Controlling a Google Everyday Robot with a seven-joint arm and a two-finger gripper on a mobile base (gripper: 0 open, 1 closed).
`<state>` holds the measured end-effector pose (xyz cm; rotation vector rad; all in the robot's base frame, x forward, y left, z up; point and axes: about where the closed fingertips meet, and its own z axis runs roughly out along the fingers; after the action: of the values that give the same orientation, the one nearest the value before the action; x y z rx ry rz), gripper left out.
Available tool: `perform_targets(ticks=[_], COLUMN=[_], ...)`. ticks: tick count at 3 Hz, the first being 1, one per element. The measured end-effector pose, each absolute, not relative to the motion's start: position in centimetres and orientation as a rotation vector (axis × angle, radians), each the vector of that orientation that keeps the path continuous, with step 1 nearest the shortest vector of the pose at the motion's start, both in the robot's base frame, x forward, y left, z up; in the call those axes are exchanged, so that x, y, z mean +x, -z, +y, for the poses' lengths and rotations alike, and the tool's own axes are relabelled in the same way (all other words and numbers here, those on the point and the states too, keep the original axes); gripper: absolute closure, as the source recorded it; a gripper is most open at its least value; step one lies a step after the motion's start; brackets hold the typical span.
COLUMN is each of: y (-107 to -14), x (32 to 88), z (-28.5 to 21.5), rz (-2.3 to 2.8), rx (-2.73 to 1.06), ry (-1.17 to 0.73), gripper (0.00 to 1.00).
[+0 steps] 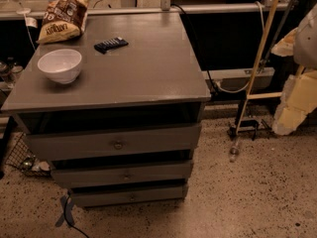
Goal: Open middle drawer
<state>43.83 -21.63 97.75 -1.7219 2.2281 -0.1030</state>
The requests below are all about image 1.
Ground brown chip bag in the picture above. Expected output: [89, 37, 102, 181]
[37, 0, 90, 45]

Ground black wire basket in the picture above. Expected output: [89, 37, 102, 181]
[5, 133, 51, 177]

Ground grey top drawer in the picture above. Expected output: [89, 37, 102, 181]
[25, 124, 201, 161]

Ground white cable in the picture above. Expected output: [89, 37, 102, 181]
[214, 1, 267, 94]

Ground black power cable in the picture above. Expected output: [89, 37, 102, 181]
[169, 3, 221, 96]

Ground grey metal rail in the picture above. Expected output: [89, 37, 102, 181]
[0, 2, 291, 20]

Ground grey wooden drawer cabinet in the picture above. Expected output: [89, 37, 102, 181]
[2, 13, 210, 197]

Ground wooden ladder frame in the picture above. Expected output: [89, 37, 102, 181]
[235, 0, 279, 135]

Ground black floor clamp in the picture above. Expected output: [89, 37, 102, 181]
[228, 119, 272, 140]

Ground black floor cable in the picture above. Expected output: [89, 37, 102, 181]
[62, 191, 91, 238]

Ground grey bottom drawer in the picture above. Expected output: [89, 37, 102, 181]
[71, 183, 188, 207]

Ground white ceramic bowl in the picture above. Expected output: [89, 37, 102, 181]
[38, 49, 82, 84]

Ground grey drawer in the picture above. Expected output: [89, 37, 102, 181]
[52, 161, 193, 188]
[25, 124, 201, 161]
[71, 183, 188, 207]

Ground dark blue snack bar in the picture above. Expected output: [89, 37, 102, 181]
[94, 37, 129, 55]

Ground clear plastic bottle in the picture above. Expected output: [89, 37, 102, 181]
[229, 137, 241, 163]

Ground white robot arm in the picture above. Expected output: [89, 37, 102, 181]
[271, 4, 317, 135]

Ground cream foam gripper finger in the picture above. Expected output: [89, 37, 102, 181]
[272, 69, 317, 136]

